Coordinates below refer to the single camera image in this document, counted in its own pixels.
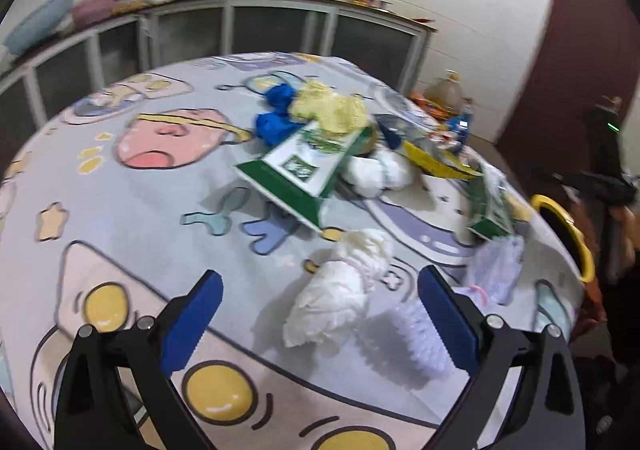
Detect green white snack bag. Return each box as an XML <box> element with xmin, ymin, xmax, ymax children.
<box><xmin>468</xmin><ymin>162</ymin><xmax>515</xmax><ymax>240</ymax></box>

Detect white tissue bundle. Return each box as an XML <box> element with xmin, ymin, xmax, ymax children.
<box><xmin>282</xmin><ymin>229</ymin><xmax>394</xmax><ymax>348</ymax></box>

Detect green white carton box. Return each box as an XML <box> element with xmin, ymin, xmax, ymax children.
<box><xmin>235</xmin><ymin>122</ymin><xmax>373</xmax><ymax>231</ymax></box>

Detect yellow blue snack wrapper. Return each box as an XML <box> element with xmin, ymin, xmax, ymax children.
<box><xmin>374</xmin><ymin>114</ymin><xmax>482</xmax><ymax>180</ymax></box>

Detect blue glove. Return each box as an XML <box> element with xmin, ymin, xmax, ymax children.
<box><xmin>265</xmin><ymin>83</ymin><xmax>297</xmax><ymax>116</ymax></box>
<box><xmin>255</xmin><ymin>112</ymin><xmax>303</xmax><ymax>148</ymax></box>

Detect yellow glove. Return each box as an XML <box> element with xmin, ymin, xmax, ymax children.
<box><xmin>288</xmin><ymin>80</ymin><xmax>370</xmax><ymax>137</ymax></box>

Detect yellow rimmed trash bin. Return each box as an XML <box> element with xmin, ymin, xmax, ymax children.
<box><xmin>530</xmin><ymin>194</ymin><xmax>596</xmax><ymax>284</ymax></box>

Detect kitchen counter cabinets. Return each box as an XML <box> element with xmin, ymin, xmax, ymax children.
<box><xmin>1</xmin><ymin>0</ymin><xmax>436</xmax><ymax>167</ymax></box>

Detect dark red door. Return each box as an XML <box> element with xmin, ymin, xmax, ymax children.
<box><xmin>497</xmin><ymin>0</ymin><xmax>639</xmax><ymax>190</ymax></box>

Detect brown waste bucket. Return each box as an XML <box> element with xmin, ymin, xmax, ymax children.
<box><xmin>409</xmin><ymin>90</ymin><xmax>450</xmax><ymax>121</ymax></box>

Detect large cooking oil jug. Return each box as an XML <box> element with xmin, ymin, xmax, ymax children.
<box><xmin>423</xmin><ymin>70</ymin><xmax>465</xmax><ymax>115</ymax></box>

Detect cartoon astronaut tablecloth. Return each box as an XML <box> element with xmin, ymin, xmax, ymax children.
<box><xmin>0</xmin><ymin>51</ymin><xmax>587</xmax><ymax>450</ymax></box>

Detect bag of bread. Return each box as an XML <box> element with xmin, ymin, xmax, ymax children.
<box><xmin>111</xmin><ymin>0</ymin><xmax>174</xmax><ymax>17</ymax></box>

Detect pink plastic basin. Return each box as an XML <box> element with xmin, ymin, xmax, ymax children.
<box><xmin>70</xmin><ymin>0</ymin><xmax>117</xmax><ymax>28</ymax></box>

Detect blue plastic basket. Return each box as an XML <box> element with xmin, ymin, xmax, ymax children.
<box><xmin>2</xmin><ymin>0</ymin><xmax>74</xmax><ymax>57</ymax></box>

